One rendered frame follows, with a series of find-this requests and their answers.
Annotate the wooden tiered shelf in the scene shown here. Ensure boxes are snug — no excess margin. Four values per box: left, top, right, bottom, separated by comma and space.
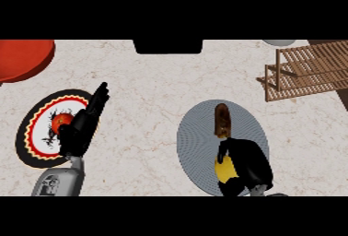
256, 40, 348, 103

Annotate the large red bowl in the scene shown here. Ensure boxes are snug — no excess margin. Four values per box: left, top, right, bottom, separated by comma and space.
0, 40, 58, 84

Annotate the brown oblong bread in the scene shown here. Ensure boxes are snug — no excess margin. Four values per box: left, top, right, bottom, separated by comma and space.
214, 102, 234, 139

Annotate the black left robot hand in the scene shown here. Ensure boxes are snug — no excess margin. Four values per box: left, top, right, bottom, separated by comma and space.
58, 81, 113, 158

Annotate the grey round object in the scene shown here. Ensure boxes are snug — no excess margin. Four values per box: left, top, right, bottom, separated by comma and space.
263, 40, 298, 47

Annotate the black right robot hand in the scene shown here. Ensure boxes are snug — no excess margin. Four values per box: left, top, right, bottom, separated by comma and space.
217, 136, 275, 197

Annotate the round patterned plate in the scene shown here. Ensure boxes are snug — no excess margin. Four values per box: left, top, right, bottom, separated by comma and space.
14, 88, 99, 170

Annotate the yellow lemon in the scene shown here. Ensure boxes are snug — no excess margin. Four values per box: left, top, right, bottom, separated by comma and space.
214, 154, 241, 184

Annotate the black appliance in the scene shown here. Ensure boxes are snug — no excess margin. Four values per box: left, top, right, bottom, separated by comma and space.
132, 40, 204, 55

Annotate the red tomato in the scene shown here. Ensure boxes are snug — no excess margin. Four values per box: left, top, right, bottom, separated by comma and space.
51, 112, 77, 135

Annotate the grey round placemat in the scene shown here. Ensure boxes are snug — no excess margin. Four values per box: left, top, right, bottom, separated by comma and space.
176, 99, 270, 197

